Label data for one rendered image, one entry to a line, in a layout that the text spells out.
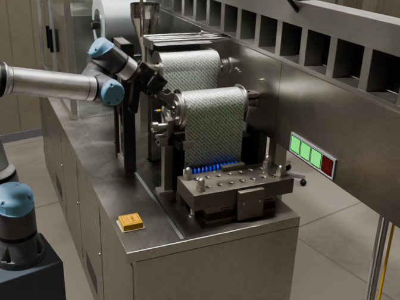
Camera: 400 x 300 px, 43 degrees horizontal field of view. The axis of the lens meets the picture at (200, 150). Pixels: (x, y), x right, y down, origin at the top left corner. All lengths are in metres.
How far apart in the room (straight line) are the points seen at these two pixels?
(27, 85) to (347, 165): 0.95
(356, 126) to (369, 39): 0.25
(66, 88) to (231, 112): 0.66
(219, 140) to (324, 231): 1.83
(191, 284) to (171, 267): 0.12
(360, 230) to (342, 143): 2.15
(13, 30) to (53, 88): 3.32
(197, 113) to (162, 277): 0.58
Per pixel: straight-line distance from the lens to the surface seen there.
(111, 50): 1.69
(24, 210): 1.58
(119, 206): 1.93
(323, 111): 1.65
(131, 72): 1.71
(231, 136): 1.93
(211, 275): 1.86
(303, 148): 1.75
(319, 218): 3.75
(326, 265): 3.28
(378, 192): 1.51
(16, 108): 4.96
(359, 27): 1.51
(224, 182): 1.83
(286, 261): 2.00
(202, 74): 2.07
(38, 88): 1.49
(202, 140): 1.88
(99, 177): 2.16
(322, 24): 1.64
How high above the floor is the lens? 1.85
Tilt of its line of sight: 23 degrees down
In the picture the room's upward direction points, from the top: 2 degrees clockwise
